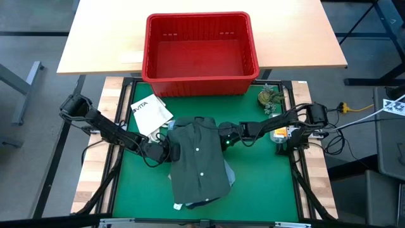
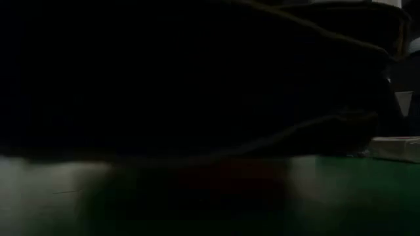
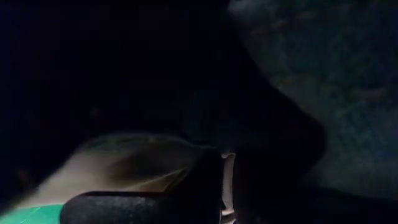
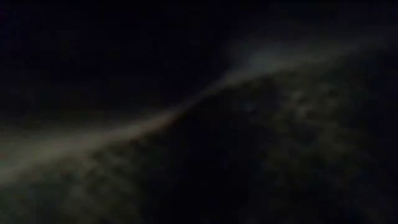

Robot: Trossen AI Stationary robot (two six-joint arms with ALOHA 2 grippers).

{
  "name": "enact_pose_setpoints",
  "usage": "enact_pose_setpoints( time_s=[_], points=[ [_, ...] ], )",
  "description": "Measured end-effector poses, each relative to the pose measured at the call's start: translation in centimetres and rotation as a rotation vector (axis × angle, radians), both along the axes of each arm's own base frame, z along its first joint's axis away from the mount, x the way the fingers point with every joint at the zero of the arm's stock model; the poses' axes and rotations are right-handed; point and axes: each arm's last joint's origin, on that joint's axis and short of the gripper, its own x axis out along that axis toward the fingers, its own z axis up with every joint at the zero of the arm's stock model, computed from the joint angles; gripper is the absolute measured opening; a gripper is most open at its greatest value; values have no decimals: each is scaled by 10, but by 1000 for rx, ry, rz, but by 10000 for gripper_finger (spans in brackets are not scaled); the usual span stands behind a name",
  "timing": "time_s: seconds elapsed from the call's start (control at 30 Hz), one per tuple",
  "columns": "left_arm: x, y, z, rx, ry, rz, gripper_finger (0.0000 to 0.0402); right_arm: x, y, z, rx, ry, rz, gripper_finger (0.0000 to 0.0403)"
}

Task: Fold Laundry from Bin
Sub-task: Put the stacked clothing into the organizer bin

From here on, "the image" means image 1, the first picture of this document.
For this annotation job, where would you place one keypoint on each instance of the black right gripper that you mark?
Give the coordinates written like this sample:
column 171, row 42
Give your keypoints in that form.
column 229, row 134

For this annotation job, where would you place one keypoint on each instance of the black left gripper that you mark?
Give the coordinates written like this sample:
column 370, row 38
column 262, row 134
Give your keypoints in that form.
column 156, row 152

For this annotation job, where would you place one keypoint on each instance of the dark green garment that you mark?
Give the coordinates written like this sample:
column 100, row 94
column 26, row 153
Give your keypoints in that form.
column 197, row 158

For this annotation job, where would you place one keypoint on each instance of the light blue jeans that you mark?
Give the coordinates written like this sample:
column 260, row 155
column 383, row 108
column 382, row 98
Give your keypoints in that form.
column 231, row 174

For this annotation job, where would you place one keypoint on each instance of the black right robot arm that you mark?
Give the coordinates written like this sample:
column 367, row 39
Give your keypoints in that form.
column 284, row 122

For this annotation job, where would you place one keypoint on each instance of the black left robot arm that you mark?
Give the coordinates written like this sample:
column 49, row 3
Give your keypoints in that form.
column 104, row 126

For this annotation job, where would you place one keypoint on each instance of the red plastic laundry bin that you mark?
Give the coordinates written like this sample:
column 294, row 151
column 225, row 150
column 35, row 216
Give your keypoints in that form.
column 199, row 85

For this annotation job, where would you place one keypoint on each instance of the white cloth tote bag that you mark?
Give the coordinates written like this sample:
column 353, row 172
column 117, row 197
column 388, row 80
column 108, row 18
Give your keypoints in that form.
column 150, row 114

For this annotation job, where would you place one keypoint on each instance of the clear package with orange label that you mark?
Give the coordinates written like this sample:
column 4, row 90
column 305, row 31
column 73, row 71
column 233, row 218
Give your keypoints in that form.
column 280, row 134

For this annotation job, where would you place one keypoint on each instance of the succulent plant in black pot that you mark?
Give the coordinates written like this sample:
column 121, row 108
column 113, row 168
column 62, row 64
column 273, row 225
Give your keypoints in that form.
column 268, row 98

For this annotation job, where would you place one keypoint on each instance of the green table mat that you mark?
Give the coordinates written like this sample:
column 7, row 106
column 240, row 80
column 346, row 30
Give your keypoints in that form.
column 262, row 190

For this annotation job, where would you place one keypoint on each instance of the white label strip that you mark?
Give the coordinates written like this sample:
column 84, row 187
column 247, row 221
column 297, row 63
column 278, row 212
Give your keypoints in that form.
column 129, row 57

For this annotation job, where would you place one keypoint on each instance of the light wooden desk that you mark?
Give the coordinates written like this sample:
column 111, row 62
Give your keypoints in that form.
column 101, row 31

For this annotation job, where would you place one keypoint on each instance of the grey metal desk leg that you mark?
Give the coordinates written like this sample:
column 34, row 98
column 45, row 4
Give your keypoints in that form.
column 27, row 92

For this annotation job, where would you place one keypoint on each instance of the black metal stand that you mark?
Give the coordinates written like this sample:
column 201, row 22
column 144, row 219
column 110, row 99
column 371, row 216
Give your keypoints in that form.
column 364, row 82

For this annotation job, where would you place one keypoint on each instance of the white printed paper tag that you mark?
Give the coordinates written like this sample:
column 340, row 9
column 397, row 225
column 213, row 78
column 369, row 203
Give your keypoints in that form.
column 394, row 107

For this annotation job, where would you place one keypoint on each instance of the silver metal bracket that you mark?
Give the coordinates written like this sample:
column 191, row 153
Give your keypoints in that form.
column 117, row 220
column 291, row 225

